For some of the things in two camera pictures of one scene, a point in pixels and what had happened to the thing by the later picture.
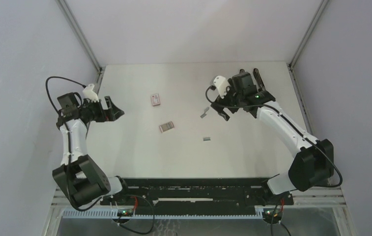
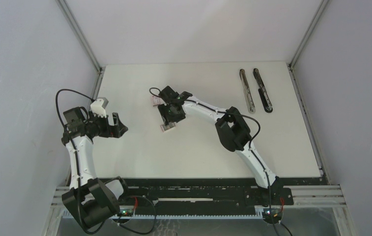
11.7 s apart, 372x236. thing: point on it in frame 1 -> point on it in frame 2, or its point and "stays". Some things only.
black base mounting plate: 234,192 stays
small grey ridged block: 166,127 stays
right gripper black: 221,103 -> 163,109
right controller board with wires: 272,216 stays
